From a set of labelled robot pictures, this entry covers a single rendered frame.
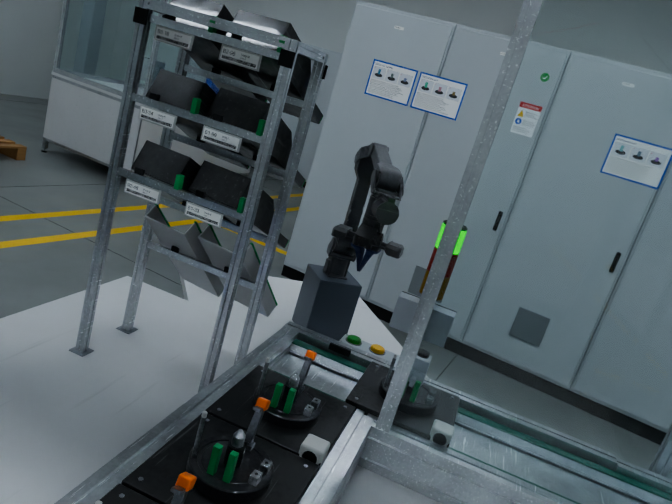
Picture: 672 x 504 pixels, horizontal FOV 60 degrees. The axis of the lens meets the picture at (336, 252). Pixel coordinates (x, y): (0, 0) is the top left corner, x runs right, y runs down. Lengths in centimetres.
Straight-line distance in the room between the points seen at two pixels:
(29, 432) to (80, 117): 597
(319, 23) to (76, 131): 456
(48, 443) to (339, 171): 371
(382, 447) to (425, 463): 9
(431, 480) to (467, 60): 346
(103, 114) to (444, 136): 384
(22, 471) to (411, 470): 73
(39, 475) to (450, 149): 366
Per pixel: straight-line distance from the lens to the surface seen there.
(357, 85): 462
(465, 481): 131
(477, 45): 439
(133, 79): 132
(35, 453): 120
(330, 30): 991
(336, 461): 116
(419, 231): 443
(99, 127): 685
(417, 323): 119
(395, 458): 131
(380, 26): 463
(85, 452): 121
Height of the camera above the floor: 160
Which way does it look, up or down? 15 degrees down
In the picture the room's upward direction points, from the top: 17 degrees clockwise
